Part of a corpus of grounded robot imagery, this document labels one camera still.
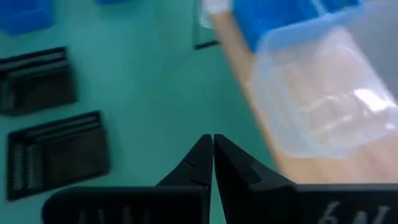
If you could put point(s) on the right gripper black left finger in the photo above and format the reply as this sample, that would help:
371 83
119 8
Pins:
186 193

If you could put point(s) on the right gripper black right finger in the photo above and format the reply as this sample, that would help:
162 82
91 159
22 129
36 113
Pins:
248 193

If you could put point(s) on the black plastic basket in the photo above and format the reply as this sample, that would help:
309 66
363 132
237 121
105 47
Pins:
71 155
37 90

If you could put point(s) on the wooden shelf board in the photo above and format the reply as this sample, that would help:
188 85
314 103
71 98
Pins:
311 171

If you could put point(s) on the green table mat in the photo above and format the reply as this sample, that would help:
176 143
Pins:
155 93

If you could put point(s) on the clear plastic basket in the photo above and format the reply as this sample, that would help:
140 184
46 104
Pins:
311 93

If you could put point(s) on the blue plastic basket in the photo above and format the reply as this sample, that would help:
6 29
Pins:
273 18

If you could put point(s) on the blue lid on table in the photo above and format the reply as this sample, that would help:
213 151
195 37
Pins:
21 15

